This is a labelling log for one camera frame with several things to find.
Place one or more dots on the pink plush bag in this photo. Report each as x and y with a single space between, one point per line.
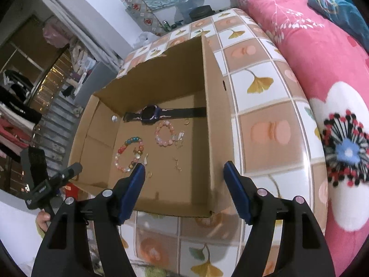
56 31

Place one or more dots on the clear water jug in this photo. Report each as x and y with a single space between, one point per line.
186 7

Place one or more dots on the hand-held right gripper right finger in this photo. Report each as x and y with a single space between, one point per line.
239 196

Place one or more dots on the brown cardboard box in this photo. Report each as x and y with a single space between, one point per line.
178 190

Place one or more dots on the ginkgo print table cover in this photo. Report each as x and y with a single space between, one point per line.
265 132

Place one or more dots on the grey storage box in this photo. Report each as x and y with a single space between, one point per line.
98 83

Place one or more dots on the black hanging garment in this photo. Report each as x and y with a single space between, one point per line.
17 98

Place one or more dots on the dark round pot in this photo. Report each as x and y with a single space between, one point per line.
201 12

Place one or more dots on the pink floral blanket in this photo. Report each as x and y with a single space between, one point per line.
317 63

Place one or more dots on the striped floor mat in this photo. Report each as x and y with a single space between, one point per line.
57 132

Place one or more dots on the small gold charm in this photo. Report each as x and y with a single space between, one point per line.
145 159

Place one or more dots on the red packet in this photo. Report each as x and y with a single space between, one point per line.
71 191

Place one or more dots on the blue blanket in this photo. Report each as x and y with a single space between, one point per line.
334 3

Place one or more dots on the open closet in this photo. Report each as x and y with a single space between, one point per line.
26 72

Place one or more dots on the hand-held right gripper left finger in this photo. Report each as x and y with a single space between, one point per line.
131 196

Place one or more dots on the person's left hand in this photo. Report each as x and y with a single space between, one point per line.
43 222

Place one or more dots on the white plastic bag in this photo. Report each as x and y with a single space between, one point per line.
145 39

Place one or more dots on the dark purple wrist watch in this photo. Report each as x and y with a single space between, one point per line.
150 113

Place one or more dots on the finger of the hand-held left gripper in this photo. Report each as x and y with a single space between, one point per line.
67 174

